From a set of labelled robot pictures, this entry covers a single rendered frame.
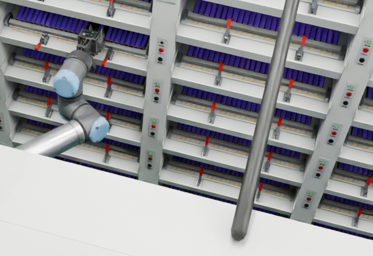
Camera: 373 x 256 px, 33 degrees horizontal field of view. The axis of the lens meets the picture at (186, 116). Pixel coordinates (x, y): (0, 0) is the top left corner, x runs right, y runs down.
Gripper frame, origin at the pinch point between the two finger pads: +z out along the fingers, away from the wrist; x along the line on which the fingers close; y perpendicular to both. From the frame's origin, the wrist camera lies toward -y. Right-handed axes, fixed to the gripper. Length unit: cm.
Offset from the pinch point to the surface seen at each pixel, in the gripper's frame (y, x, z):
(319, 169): -36, -97, -9
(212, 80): -5.5, -47.3, -5.6
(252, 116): -23, -66, -2
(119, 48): -2.2, -9.6, -3.6
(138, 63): -5.6, -18.1, -6.0
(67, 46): -5.6, 10.6, -6.1
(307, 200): -56, -96, -9
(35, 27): -2.1, 25.1, -3.4
